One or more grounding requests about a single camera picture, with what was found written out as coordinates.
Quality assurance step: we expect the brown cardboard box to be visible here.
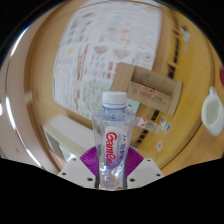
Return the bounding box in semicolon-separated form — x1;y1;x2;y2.
111;61;184;117

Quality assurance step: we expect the white standing air conditioner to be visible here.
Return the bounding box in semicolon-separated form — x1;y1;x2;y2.
42;114;98;163

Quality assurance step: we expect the clear plastic water bottle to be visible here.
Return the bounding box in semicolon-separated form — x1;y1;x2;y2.
91;91;137;191

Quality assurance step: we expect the large printed wall poster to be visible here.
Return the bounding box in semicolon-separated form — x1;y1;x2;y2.
52;0;165;120

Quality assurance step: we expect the small white card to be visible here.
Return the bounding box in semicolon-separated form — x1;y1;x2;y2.
156;140;165;152

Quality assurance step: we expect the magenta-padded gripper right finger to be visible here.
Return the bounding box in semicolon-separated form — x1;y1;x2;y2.
123;147;165;190

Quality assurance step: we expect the white ceramic mug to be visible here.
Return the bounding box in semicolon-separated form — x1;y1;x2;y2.
201;86;224;137

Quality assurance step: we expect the small round sticker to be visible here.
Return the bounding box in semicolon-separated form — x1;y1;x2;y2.
160;115;172;134

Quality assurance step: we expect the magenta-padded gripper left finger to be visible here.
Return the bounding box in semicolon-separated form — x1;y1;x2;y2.
58;145;100;188

